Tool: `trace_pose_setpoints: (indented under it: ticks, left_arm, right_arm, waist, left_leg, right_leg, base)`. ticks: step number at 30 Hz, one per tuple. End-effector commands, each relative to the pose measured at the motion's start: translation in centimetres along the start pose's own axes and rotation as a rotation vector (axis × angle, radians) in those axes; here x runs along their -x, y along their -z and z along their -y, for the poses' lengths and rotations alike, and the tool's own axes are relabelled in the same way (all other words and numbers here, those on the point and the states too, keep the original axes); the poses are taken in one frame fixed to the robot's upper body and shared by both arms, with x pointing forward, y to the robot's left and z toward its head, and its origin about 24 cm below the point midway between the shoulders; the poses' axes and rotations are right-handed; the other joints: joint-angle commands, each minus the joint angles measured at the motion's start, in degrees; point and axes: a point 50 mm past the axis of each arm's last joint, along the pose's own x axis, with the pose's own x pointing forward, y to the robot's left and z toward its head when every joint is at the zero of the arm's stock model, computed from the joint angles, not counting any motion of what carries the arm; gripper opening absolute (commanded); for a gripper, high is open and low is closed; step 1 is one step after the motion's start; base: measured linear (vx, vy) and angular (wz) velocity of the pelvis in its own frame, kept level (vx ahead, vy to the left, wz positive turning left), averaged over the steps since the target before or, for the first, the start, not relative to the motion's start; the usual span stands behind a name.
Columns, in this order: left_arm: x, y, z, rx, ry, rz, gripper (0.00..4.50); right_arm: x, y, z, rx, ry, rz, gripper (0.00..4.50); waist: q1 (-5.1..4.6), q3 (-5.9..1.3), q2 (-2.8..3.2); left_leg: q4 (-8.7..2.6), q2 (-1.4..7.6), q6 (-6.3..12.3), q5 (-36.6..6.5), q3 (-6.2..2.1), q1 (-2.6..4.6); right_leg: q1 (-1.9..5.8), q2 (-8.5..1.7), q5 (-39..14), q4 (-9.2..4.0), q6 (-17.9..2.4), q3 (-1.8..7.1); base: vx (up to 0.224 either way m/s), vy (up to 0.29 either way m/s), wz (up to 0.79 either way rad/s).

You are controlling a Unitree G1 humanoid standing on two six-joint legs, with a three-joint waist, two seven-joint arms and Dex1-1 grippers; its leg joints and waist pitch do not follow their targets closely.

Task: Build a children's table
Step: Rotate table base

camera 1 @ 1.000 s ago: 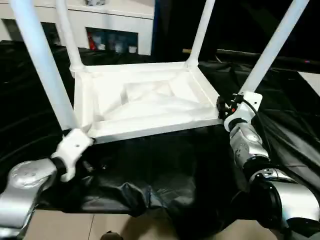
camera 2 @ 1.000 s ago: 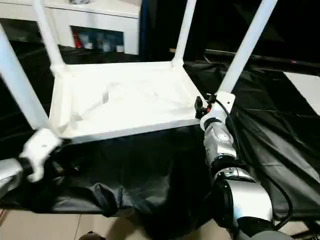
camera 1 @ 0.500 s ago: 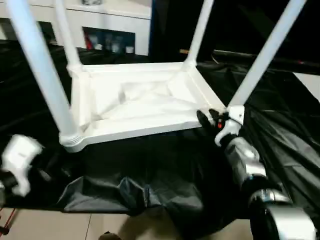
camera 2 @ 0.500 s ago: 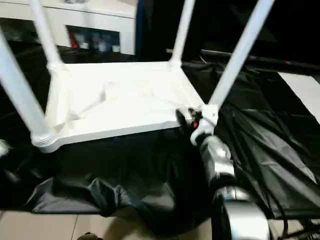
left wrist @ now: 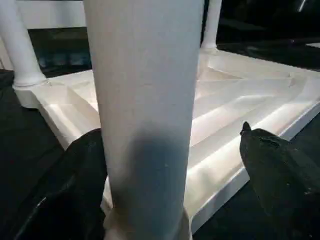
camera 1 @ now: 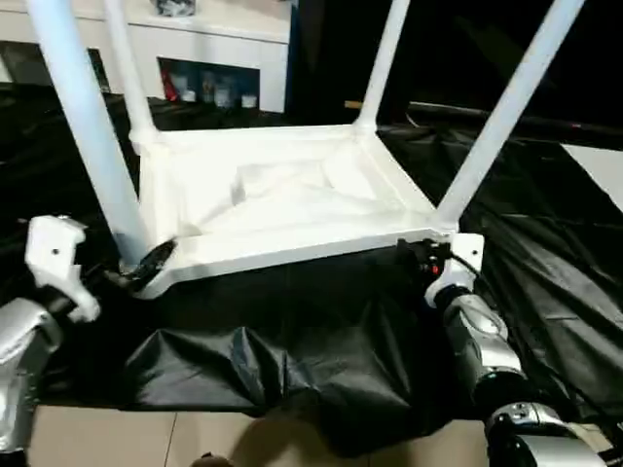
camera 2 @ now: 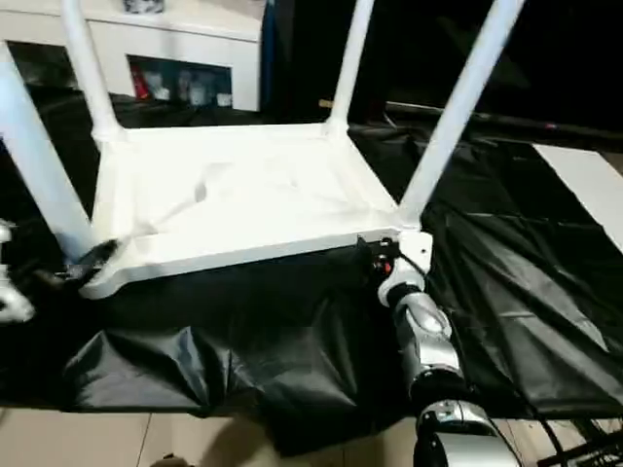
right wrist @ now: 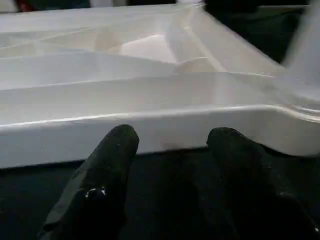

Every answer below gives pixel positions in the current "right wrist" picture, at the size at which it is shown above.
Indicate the black plastic mat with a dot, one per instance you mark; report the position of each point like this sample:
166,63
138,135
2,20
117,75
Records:
165,200

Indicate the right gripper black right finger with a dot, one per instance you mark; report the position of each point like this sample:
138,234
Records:
255,195

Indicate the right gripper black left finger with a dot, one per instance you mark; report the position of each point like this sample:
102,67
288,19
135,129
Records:
95,195

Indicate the white plastic table top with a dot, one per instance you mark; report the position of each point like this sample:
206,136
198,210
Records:
150,90

